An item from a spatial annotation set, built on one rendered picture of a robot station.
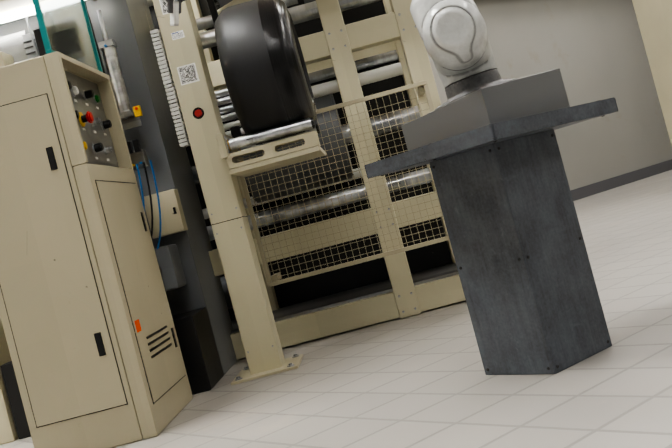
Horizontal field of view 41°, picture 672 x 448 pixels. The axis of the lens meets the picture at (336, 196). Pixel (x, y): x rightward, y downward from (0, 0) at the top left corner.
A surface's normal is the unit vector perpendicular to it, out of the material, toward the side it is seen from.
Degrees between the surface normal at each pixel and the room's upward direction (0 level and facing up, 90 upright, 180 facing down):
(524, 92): 90
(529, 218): 90
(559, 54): 90
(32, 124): 90
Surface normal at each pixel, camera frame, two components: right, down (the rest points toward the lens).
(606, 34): 0.58, -0.17
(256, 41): -0.11, -0.24
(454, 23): -0.14, 0.13
